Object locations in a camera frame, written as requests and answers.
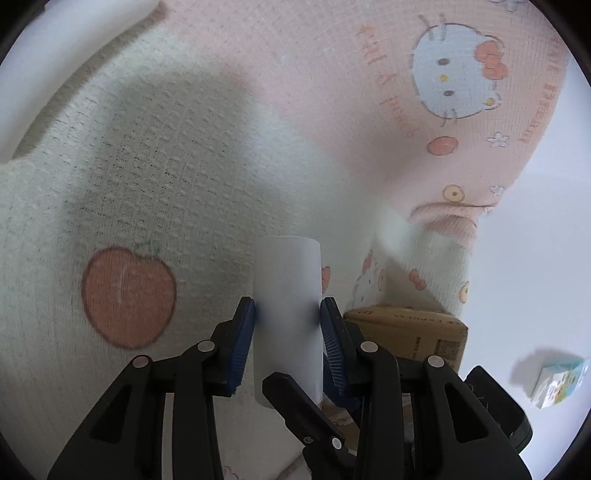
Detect light blue tissue pack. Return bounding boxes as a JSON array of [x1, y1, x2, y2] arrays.
[[530, 357, 591, 410]]

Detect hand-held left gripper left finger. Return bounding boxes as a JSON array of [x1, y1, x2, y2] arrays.
[[46, 296, 257, 480]]

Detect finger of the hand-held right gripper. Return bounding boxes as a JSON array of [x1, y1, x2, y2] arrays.
[[262, 371, 360, 480]]

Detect pink cartoon cat printed blanket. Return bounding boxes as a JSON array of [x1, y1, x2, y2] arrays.
[[0, 0, 573, 480]]

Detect brown cardboard box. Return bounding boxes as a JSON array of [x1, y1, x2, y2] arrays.
[[323, 305, 469, 455]]

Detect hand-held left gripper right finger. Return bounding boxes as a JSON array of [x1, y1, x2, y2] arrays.
[[320, 296, 532, 480]]

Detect white paper roll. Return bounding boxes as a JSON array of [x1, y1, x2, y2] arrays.
[[249, 235, 324, 409]]

